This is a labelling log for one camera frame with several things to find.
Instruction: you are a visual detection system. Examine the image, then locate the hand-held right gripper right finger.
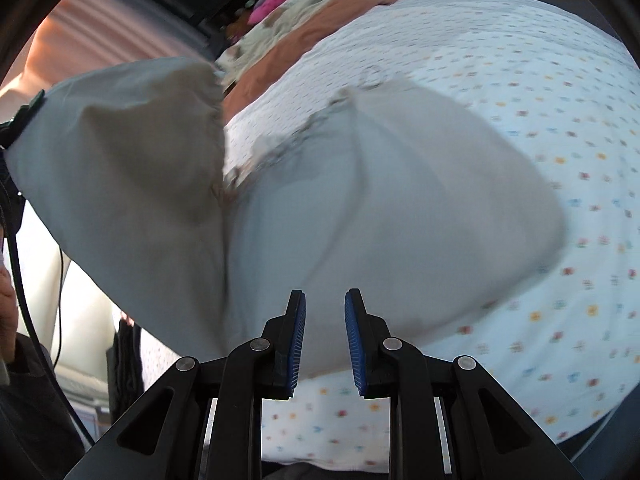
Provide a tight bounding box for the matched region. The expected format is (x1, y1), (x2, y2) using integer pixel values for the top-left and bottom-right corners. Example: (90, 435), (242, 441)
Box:
(344, 288), (583, 480)

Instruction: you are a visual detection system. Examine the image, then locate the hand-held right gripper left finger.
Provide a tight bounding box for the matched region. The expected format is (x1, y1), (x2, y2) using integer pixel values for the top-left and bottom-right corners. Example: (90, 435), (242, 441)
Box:
(65, 289), (307, 480)

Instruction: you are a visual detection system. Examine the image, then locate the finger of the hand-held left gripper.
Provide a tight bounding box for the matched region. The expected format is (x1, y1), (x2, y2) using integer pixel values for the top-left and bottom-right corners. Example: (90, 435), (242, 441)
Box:
(10, 89), (47, 136)

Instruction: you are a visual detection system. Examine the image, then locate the large beige shirt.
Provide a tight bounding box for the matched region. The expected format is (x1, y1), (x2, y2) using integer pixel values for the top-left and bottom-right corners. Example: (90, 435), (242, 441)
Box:
(4, 57), (568, 381)

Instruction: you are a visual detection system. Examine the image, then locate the person's left hand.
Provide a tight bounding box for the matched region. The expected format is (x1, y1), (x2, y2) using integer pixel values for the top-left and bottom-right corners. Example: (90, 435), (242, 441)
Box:
(0, 266), (20, 361)

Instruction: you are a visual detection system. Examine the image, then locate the pink curtain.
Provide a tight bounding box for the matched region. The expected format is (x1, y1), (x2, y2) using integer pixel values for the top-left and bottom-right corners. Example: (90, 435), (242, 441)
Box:
(0, 0), (213, 106)

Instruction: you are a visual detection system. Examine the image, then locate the cream padded headboard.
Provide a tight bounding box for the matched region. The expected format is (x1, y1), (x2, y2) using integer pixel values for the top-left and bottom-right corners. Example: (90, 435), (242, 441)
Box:
(20, 205), (126, 401)

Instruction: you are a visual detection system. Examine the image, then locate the black cloth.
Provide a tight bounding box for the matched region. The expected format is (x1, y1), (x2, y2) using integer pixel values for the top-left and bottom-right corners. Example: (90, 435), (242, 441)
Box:
(107, 310), (146, 418)

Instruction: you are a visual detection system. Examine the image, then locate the white dotted blanket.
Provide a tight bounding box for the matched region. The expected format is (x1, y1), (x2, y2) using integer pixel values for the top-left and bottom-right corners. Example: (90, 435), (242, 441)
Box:
(140, 0), (640, 471)

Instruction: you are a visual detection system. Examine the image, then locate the pink cloth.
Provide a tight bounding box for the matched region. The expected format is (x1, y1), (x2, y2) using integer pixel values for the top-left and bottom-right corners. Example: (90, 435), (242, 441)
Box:
(248, 0), (306, 25)

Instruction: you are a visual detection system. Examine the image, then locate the brown quilt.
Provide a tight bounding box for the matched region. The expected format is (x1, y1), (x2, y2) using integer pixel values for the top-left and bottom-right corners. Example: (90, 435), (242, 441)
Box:
(220, 0), (431, 121)

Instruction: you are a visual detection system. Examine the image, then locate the beige bear print blanket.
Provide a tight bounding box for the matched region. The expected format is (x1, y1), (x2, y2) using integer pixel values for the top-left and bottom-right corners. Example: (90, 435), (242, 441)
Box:
(215, 0), (391, 91)

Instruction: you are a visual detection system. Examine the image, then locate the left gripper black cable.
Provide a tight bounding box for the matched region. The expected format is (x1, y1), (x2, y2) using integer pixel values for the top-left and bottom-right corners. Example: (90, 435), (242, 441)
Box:
(2, 225), (96, 448)

